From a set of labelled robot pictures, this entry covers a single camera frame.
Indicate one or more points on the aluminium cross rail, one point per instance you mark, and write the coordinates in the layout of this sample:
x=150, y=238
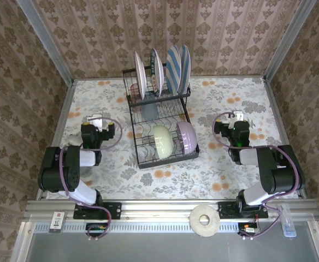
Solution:
x=162, y=210

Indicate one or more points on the orange sunburst plate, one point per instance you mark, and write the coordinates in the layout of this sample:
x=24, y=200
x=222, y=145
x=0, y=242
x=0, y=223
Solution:
x=140, y=76

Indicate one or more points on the aluminium table side rail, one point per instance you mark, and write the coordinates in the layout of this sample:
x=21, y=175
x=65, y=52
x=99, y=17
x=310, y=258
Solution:
x=278, y=114
x=64, y=114

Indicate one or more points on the aluminium corner post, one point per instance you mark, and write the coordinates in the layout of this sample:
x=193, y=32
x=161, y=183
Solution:
x=47, y=43
x=288, y=41

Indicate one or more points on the blue frosted glass cup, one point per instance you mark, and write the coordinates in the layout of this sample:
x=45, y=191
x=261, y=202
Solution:
x=149, y=110

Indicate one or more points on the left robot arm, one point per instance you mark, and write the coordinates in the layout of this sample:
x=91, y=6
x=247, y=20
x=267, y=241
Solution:
x=53, y=169

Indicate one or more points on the pale green bowl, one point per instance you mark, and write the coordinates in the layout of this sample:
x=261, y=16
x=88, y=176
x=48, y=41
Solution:
x=162, y=142

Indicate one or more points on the floral tablecloth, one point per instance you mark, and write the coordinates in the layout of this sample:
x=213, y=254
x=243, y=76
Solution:
x=154, y=188

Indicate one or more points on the pink glass cup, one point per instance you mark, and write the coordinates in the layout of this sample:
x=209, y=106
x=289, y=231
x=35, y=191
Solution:
x=135, y=91

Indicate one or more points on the grey tape roll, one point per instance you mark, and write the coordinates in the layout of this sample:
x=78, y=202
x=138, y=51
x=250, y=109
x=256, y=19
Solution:
x=195, y=221

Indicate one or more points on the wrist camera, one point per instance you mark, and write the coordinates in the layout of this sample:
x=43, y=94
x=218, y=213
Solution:
x=97, y=120
x=238, y=115

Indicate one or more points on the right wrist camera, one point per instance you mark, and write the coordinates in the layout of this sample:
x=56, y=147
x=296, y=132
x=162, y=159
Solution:
x=238, y=115

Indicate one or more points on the purple bowl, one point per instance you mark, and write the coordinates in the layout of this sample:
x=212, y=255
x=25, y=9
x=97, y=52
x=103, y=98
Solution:
x=186, y=136

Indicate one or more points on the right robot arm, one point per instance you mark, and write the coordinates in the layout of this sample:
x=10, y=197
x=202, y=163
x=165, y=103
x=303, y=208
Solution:
x=282, y=174

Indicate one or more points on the grey metal panel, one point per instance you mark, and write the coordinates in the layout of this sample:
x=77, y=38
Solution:
x=162, y=249

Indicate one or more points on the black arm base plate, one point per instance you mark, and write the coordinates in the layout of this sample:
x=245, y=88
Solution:
x=223, y=210
x=115, y=210

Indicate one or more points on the blue white striped plate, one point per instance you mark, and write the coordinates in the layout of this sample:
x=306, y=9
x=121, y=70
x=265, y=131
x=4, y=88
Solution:
x=173, y=71
x=185, y=68

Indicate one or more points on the white card box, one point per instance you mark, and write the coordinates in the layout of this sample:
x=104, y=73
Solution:
x=57, y=222

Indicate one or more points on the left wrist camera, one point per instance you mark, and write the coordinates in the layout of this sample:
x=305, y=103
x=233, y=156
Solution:
x=97, y=120

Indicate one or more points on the green lettered rim plate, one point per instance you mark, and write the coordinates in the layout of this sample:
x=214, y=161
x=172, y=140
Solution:
x=159, y=73

